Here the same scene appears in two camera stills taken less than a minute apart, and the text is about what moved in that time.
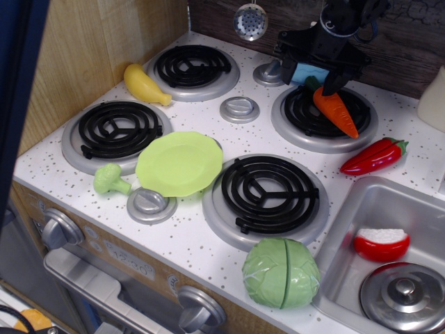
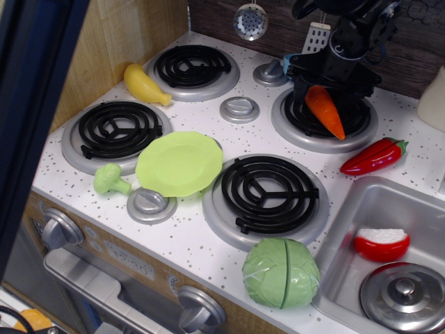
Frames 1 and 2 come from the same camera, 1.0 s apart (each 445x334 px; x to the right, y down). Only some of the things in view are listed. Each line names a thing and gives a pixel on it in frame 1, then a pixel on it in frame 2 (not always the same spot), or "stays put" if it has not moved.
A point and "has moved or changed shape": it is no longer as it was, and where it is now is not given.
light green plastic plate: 178,163 stays put
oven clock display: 128,260 stays put
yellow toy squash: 137,81 stays put
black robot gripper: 311,44 -> 324,67
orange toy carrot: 333,107 has moved or changed shape
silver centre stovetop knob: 240,110 stays put
